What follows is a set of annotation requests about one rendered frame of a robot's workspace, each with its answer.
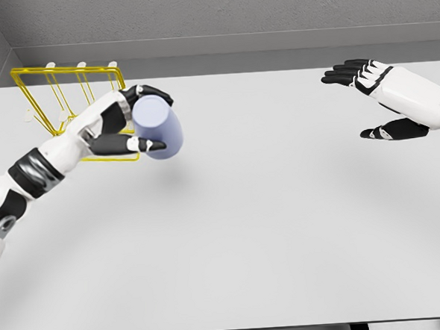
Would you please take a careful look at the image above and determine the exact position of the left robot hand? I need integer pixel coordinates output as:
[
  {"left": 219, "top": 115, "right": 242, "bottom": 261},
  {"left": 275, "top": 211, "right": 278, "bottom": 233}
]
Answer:
[{"left": 61, "top": 82, "right": 177, "bottom": 161}]

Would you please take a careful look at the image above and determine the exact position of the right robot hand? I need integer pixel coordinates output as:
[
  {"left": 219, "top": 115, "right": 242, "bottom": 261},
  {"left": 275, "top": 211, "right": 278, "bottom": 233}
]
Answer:
[{"left": 319, "top": 54, "right": 440, "bottom": 145}]

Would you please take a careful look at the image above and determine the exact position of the lavender cup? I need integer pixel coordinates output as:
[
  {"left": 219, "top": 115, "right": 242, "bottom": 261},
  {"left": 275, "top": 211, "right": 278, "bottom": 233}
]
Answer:
[{"left": 130, "top": 93, "right": 186, "bottom": 164}]

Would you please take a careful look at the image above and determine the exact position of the yellow wire cup holder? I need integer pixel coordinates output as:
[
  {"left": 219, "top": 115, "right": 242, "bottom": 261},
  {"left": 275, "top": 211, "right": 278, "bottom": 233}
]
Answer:
[{"left": 9, "top": 57, "right": 141, "bottom": 169}]

